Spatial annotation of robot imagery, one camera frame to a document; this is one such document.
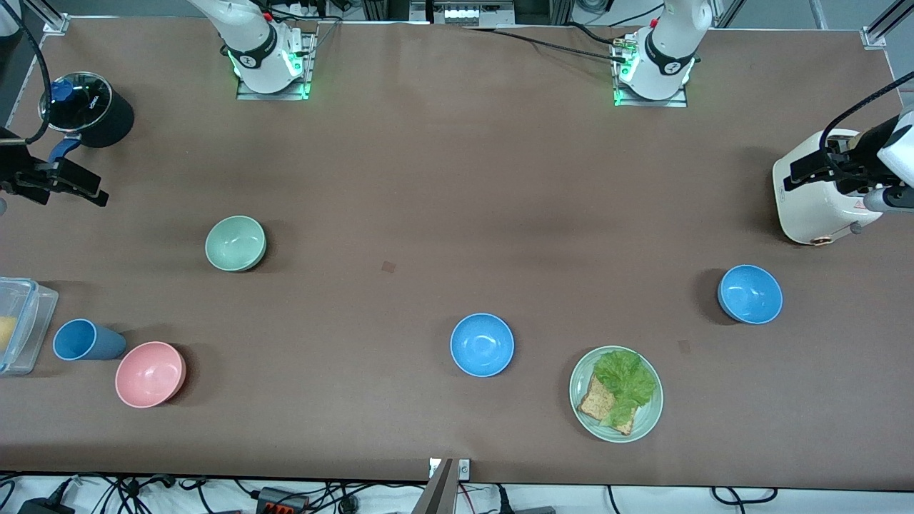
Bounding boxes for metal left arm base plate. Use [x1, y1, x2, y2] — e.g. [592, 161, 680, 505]
[613, 34, 689, 109]

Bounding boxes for black orange power adapter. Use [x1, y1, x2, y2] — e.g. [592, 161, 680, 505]
[256, 487, 310, 514]

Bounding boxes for black power brick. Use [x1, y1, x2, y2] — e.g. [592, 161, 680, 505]
[17, 498, 76, 514]

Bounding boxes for grey camera pole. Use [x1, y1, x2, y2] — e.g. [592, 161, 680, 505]
[411, 459, 458, 514]

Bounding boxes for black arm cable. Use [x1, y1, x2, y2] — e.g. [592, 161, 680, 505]
[820, 71, 914, 156]
[11, 0, 54, 142]

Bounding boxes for blue cup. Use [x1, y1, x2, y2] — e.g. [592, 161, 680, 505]
[53, 318, 128, 362]

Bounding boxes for blue bowl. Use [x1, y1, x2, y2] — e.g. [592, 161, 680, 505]
[450, 313, 515, 378]
[717, 264, 784, 326]

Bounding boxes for green plate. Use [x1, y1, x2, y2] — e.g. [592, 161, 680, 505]
[569, 346, 664, 443]

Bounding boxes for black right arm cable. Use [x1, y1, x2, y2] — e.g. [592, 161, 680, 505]
[11, 0, 54, 142]

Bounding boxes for glass pot lid blue knob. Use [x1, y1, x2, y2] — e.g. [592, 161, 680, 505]
[39, 71, 114, 133]

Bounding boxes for aluminium frame profile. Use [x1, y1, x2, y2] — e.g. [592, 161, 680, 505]
[29, 0, 71, 34]
[861, 0, 914, 50]

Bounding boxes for long black table cable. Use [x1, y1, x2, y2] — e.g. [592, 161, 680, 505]
[463, 26, 631, 65]

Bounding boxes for green bowl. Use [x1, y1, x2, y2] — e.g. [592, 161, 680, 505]
[205, 216, 267, 273]

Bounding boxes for green lettuce leaf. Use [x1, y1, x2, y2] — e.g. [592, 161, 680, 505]
[594, 349, 658, 429]

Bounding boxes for short black table cable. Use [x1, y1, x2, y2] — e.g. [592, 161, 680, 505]
[564, 23, 633, 48]

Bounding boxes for white kitchen appliance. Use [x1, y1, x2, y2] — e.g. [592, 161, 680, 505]
[773, 129, 888, 246]

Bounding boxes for brown bread slice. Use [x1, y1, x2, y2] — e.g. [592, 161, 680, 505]
[577, 375, 636, 436]

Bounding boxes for looped black cable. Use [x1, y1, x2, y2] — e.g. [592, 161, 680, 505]
[710, 487, 778, 507]

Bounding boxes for clear plastic container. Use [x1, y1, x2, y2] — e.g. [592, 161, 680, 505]
[0, 277, 59, 376]

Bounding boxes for pink bowl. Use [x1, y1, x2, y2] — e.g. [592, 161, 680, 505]
[115, 341, 188, 409]

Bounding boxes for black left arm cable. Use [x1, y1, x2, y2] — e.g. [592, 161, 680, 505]
[820, 71, 914, 156]

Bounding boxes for grey power strip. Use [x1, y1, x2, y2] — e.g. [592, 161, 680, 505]
[431, 0, 517, 26]

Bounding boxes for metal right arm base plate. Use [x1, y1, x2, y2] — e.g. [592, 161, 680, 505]
[236, 30, 317, 101]

